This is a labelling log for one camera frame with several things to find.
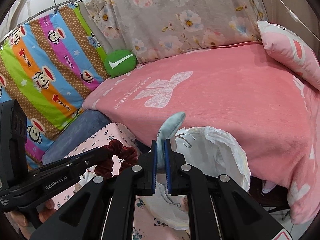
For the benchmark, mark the dark red velvet scrunchie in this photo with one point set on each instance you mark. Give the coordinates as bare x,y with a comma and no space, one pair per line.
118,158

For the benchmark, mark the grey floral sheet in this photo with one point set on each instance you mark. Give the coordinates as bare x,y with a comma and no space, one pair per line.
156,29

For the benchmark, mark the light blue drawstring bag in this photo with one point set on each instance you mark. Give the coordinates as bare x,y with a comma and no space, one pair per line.
167,130

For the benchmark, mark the person's left hand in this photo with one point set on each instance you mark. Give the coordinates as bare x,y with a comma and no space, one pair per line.
18,220

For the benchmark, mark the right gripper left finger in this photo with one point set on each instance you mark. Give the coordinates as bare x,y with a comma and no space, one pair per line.
103,208

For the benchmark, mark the colourful monkey print quilt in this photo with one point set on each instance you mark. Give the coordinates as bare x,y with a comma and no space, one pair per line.
50,65

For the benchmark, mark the blue velvet cushion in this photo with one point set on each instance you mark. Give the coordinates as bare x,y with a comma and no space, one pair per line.
85,125

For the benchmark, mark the pink bed blanket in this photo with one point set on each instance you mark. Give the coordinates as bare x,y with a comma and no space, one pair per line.
270,111

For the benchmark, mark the green checkmark cushion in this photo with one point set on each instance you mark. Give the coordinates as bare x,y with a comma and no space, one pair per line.
120,62

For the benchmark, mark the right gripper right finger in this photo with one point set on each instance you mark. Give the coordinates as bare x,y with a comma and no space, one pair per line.
218,208

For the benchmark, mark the pink patterned pillow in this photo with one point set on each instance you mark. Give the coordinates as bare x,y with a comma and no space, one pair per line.
290,50

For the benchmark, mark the white-lined trash bin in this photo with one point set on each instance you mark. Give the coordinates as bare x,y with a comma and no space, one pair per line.
214,152

